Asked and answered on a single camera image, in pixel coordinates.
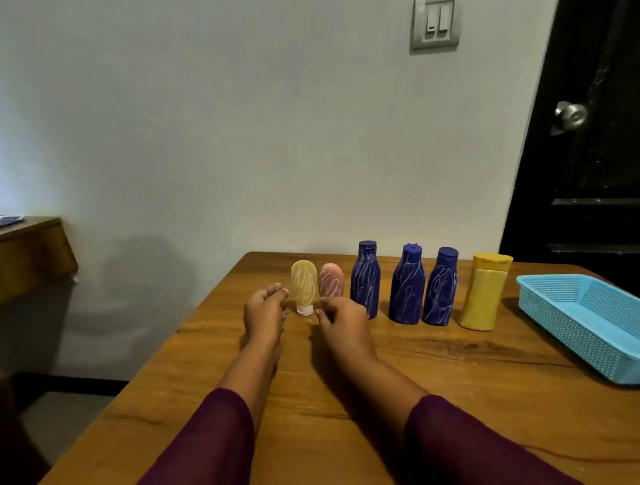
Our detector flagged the wooden side cabinet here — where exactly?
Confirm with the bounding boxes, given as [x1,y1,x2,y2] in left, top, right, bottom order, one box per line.
[0,216,79,306]

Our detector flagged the blue plastic bottle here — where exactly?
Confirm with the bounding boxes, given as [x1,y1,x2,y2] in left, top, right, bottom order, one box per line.
[350,240,382,320]
[422,246,459,327]
[388,243,426,325]

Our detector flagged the person's left hand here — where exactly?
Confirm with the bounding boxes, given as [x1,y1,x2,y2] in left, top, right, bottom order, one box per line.
[243,283,290,347]

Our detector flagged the pink squeeze tube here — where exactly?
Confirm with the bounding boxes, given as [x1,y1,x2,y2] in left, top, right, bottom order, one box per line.
[318,263,345,299]

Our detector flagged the light blue plastic basket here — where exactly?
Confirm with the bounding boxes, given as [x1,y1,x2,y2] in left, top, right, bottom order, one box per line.
[516,274,640,386]

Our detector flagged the yellow plastic bottle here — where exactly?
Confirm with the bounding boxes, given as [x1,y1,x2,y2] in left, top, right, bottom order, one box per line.
[458,253,514,332]

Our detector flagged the person's right hand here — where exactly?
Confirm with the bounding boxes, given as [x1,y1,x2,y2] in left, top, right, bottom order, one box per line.
[315,296,379,361]

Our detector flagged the black door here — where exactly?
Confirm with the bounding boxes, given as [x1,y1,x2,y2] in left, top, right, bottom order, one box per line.
[499,0,640,296]

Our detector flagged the person's right forearm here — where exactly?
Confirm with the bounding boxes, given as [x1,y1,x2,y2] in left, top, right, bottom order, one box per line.
[345,350,585,485]

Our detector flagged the grey wall light switch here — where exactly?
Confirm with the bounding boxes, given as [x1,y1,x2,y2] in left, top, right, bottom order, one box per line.
[409,0,461,53]

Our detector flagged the person's left forearm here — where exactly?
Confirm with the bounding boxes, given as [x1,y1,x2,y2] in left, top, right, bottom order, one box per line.
[137,338,284,485]

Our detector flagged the yellow squeeze tube white cap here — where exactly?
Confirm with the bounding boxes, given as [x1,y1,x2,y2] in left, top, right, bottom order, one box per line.
[290,260,319,317]

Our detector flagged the silver door knob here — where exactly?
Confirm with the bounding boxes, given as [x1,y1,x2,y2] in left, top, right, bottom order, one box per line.
[550,100,589,137]

